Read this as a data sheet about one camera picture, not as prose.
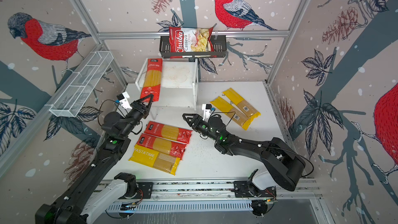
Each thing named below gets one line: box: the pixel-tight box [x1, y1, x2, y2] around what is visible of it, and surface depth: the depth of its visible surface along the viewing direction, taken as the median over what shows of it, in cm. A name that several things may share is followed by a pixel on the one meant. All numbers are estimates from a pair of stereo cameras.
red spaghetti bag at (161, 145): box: [136, 132, 188, 161], surface depth 88 cm
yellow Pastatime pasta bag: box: [128, 144, 181, 176], surface depth 83 cm
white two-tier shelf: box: [135, 58, 199, 120], surface depth 81 cm
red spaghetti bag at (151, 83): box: [139, 58, 164, 102], surface depth 75 cm
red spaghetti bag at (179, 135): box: [144, 120, 193, 145], surface depth 94 cm
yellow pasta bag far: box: [222, 87, 262, 121], surface depth 107 cm
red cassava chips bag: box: [168, 26, 218, 59], surface depth 89 cm
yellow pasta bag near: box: [209, 95, 253, 131], surface depth 102 cm
